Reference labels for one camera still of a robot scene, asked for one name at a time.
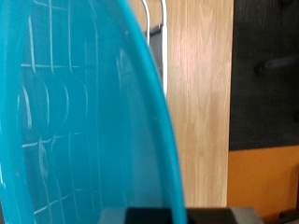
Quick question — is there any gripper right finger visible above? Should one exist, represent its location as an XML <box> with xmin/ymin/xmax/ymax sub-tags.
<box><xmin>186</xmin><ymin>207</ymin><xmax>261</xmax><ymax>224</ymax></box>

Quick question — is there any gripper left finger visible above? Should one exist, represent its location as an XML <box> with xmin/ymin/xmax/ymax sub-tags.
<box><xmin>98</xmin><ymin>206</ymin><xmax>173</xmax><ymax>224</ymax></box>

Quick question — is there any blue plastic plate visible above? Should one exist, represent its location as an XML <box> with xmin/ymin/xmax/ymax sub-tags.
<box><xmin>0</xmin><ymin>0</ymin><xmax>188</xmax><ymax>224</ymax></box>

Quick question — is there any metal wire dish rack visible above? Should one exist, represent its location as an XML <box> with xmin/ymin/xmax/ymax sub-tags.
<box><xmin>141</xmin><ymin>0</ymin><xmax>169</xmax><ymax>97</ymax></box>

